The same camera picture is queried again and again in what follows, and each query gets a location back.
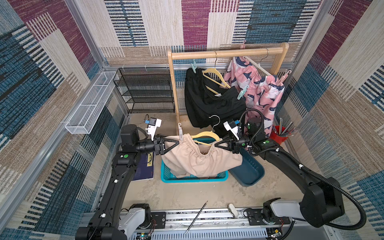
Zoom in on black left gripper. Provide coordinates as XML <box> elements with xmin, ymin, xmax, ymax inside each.
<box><xmin>134</xmin><ymin>133</ymin><xmax>179</xmax><ymax>157</ymax></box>

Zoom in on white clothespin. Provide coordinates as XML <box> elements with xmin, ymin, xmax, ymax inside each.
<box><xmin>178</xmin><ymin>123</ymin><xmax>183</xmax><ymax>141</ymax></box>

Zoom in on beige shorts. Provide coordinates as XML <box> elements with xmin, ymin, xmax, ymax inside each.
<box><xmin>162</xmin><ymin>134</ymin><xmax>243</xmax><ymax>178</ymax></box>

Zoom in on yellow hanger of beige shorts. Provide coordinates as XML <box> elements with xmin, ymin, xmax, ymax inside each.
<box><xmin>191</xmin><ymin>115</ymin><xmax>221</xmax><ymax>146</ymax></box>

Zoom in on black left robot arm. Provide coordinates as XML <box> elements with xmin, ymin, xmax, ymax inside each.
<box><xmin>75</xmin><ymin>124</ymin><xmax>180</xmax><ymax>240</ymax></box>

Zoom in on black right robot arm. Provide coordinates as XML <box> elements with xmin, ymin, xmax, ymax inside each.
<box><xmin>215</xmin><ymin>110</ymin><xmax>367</xmax><ymax>231</ymax></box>

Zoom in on black shorts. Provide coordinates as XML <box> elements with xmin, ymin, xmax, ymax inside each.
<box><xmin>185</xmin><ymin>68</ymin><xmax>246</xmax><ymax>138</ymax></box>

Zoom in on yellow hanger of black shorts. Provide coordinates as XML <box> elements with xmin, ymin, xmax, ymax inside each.
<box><xmin>202</xmin><ymin>56</ymin><xmax>231</xmax><ymax>89</ymax></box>

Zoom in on pink patterned shorts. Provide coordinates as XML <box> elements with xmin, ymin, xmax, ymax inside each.
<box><xmin>224</xmin><ymin>57</ymin><xmax>285</xmax><ymax>136</ymax></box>

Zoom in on white hanger of pink shorts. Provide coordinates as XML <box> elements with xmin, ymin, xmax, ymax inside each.
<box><xmin>244</xmin><ymin>48</ymin><xmax>272</xmax><ymax>76</ymax></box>

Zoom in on dark teal plastic tray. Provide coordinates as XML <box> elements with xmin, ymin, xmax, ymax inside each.
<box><xmin>229</xmin><ymin>149</ymin><xmax>265</xmax><ymax>187</ymax></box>

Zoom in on turquoise plastic basket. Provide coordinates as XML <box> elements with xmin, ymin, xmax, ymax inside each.
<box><xmin>161</xmin><ymin>161</ymin><xmax>229</xmax><ymax>184</ymax></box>

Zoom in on dark blue book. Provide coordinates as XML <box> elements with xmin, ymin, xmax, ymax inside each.
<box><xmin>133</xmin><ymin>153</ymin><xmax>155</xmax><ymax>181</ymax></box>

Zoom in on red pen cup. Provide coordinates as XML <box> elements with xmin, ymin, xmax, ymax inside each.
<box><xmin>270</xmin><ymin>126</ymin><xmax>290</xmax><ymax>145</ymax></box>

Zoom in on mint clothespin lower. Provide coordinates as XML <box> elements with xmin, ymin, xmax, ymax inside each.
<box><xmin>237</xmin><ymin>85</ymin><xmax>249</xmax><ymax>100</ymax></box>

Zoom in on mint clothespin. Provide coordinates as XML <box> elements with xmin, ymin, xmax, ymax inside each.
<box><xmin>237</xmin><ymin>85</ymin><xmax>249</xmax><ymax>100</ymax></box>
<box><xmin>191</xmin><ymin>59</ymin><xmax>197</xmax><ymax>74</ymax></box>

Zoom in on small white block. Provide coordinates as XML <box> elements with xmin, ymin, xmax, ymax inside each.
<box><xmin>228</xmin><ymin>204</ymin><xmax>239</xmax><ymax>219</ymax></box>

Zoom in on mint clothespin upper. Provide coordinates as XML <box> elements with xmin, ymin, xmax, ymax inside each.
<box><xmin>191</xmin><ymin>59</ymin><xmax>197</xmax><ymax>74</ymax></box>

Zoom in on thin metal rod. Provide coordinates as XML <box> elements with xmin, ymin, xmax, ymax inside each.
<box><xmin>185</xmin><ymin>201</ymin><xmax>208</xmax><ymax>235</ymax></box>

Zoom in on pink clothespin right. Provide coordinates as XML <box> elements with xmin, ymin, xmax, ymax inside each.
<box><xmin>279</xmin><ymin>70</ymin><xmax>292</xmax><ymax>84</ymax></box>

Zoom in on wooden clothes rack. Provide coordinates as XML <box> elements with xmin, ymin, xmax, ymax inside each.
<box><xmin>168</xmin><ymin>43</ymin><xmax>289</xmax><ymax>136</ymax></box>

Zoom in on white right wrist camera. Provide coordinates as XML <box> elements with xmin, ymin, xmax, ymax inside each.
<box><xmin>223</xmin><ymin>120</ymin><xmax>241</xmax><ymax>140</ymax></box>

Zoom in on black wire shelf rack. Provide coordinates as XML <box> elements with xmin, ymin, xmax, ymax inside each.
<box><xmin>114</xmin><ymin>68</ymin><xmax>175</xmax><ymax>114</ymax></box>

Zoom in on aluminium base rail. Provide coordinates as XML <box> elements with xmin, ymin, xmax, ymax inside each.
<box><xmin>127</xmin><ymin>208</ymin><xmax>317</xmax><ymax>240</ymax></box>

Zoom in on white wire wall basket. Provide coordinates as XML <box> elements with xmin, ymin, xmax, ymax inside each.
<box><xmin>65</xmin><ymin>72</ymin><xmax>116</xmax><ymax>135</ymax></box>

